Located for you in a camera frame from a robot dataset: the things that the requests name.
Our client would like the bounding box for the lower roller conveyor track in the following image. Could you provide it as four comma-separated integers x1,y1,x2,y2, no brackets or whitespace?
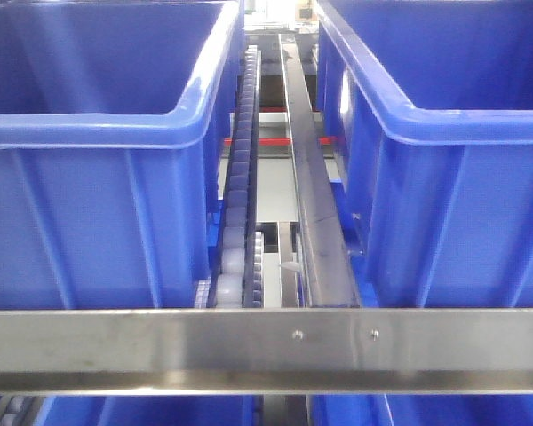
247,232,264,308

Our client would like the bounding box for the white roller conveyor track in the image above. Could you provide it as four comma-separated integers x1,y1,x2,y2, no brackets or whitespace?
206,45,262,309

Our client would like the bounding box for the big blue bin left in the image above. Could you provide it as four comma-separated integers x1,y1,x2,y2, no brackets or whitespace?
0,1,241,310

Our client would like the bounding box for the big blue bin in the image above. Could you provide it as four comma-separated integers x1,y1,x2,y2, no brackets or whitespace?
318,1,533,307
0,1,241,310

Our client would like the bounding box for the big blue bin right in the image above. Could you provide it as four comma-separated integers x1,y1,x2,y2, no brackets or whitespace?
318,1,533,307

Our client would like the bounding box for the steel divider guide rail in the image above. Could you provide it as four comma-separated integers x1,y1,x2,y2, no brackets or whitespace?
279,34,361,308

